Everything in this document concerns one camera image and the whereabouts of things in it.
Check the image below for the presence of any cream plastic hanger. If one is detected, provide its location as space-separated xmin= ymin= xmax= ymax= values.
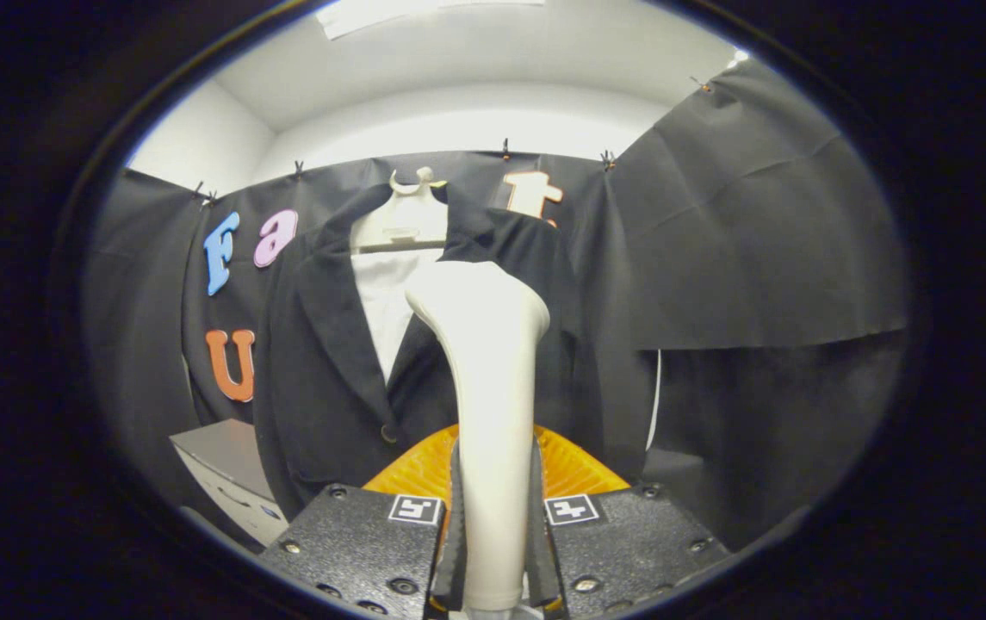
xmin=350 ymin=167 xmax=450 ymax=255

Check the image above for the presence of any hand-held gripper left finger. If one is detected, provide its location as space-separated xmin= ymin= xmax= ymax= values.
xmin=258 ymin=425 xmax=469 ymax=620

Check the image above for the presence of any white garment steamer head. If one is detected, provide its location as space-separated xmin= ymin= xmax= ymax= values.
xmin=405 ymin=260 xmax=551 ymax=612

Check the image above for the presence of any ceiling light panel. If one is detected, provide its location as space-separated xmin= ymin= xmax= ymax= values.
xmin=316 ymin=0 xmax=545 ymax=40

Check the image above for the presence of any black blazer jacket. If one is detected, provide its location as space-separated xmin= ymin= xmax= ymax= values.
xmin=253 ymin=183 xmax=631 ymax=522

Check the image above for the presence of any white shirt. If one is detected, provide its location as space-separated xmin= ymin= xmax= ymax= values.
xmin=350 ymin=248 xmax=443 ymax=384

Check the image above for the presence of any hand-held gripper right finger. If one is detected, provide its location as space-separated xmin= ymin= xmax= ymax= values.
xmin=527 ymin=422 xmax=733 ymax=620

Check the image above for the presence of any black backdrop cloth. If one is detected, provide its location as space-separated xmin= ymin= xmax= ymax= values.
xmin=84 ymin=59 xmax=908 ymax=552

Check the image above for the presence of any grey cabinet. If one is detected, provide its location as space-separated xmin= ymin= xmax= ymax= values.
xmin=170 ymin=418 xmax=291 ymax=548

